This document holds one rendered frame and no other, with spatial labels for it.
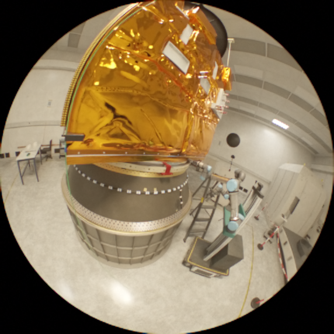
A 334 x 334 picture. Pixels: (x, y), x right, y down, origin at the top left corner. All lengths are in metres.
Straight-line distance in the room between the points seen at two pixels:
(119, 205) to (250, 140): 8.24
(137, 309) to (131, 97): 2.34
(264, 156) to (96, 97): 8.52
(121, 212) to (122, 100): 0.82
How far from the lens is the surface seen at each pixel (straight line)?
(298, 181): 5.87
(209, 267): 2.17
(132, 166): 0.85
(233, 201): 1.12
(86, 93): 0.57
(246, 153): 8.23
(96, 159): 0.66
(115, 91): 0.59
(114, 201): 0.94
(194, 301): 2.27
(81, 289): 2.13
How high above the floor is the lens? 2.01
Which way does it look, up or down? 18 degrees down
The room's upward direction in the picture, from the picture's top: 17 degrees clockwise
